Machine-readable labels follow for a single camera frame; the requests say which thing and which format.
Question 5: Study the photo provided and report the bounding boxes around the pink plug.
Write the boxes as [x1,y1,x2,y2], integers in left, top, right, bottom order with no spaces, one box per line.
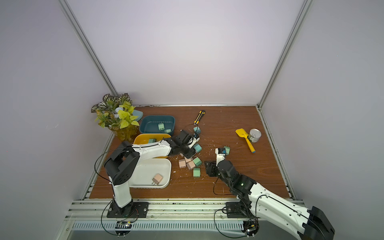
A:
[186,161,196,170]
[179,160,186,169]
[185,157,193,163]
[152,174,164,186]

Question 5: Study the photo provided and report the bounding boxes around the yellow storage bin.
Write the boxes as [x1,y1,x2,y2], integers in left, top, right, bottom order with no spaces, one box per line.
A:
[134,134,171,145]

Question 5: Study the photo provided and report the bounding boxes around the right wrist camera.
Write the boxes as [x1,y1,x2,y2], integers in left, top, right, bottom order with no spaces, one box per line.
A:
[215,148,227,165]

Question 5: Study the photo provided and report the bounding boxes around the silver tin can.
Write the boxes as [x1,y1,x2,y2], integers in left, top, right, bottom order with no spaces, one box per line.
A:
[248,129,262,143]

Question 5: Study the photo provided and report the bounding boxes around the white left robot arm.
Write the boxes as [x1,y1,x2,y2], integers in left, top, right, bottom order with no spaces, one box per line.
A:
[104,130,200,212]

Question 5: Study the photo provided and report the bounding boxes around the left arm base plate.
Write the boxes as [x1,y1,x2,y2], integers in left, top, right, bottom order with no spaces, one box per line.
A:
[107,201,149,219]

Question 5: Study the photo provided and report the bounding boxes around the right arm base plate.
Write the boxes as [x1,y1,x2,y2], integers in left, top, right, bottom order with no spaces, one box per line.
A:
[224,201,253,219]

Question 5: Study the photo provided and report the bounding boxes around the light blue dish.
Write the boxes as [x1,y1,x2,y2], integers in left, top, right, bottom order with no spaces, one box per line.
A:
[132,110,144,121]

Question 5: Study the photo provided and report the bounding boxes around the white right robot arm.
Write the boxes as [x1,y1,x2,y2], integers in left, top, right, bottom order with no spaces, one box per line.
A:
[204,160,335,240]

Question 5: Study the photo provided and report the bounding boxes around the potted green plant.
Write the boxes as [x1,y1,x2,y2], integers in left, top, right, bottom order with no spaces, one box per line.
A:
[91,93,140,142]

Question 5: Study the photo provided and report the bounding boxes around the yellow toy shovel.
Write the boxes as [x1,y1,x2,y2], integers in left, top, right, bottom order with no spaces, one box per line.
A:
[235,129,256,153]

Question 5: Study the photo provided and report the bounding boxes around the white storage bin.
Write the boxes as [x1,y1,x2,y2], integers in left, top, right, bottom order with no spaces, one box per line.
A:
[129,158,172,189]

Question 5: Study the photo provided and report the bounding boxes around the yellow black utility knife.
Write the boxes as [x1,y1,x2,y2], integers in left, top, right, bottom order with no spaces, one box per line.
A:
[194,110,206,126]

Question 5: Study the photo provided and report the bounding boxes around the teal storage bin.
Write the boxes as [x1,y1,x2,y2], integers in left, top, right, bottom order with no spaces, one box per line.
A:
[140,115,176,136]

